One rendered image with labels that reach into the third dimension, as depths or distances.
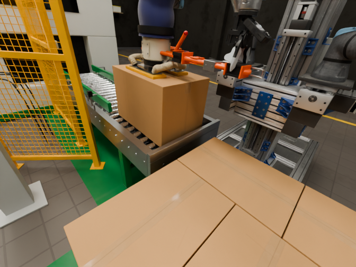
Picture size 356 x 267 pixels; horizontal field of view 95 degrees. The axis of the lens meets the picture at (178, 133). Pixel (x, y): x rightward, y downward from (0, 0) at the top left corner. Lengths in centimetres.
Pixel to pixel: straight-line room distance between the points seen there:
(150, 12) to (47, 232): 151
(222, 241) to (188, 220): 14
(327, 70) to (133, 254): 120
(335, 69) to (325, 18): 34
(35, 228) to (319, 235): 162
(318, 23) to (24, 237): 222
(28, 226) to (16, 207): 18
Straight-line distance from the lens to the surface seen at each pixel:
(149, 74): 104
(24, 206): 174
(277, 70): 134
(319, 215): 104
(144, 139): 116
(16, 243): 160
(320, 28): 137
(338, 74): 117
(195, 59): 91
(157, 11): 110
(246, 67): 77
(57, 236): 150
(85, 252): 75
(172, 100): 95
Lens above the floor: 120
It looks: 32 degrees down
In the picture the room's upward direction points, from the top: 5 degrees clockwise
